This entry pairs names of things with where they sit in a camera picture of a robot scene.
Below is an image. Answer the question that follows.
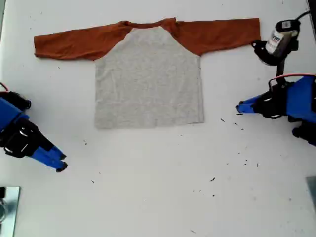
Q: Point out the grey t-shirt with brown sleeves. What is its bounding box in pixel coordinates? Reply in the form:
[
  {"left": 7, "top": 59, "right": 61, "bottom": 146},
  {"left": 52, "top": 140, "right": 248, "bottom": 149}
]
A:
[{"left": 33, "top": 17, "right": 262, "bottom": 130}]

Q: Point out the short black camera stalk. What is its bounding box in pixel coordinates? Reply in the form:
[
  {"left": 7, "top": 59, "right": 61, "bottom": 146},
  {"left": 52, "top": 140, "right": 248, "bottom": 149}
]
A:
[{"left": 276, "top": 55, "right": 288, "bottom": 78}]

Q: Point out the black camera cable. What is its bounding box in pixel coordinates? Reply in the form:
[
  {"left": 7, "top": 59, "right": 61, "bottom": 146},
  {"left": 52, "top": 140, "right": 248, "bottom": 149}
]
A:
[{"left": 295, "top": 9, "right": 316, "bottom": 23}]

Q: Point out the steel post plate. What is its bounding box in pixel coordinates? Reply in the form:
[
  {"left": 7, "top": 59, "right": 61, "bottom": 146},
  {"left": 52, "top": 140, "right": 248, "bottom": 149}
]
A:
[{"left": 0, "top": 186, "right": 21, "bottom": 237}]

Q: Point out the black camera box with label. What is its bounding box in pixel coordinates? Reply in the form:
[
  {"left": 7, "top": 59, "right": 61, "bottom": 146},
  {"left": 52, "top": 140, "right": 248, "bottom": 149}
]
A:
[{"left": 251, "top": 20, "right": 301, "bottom": 67}]

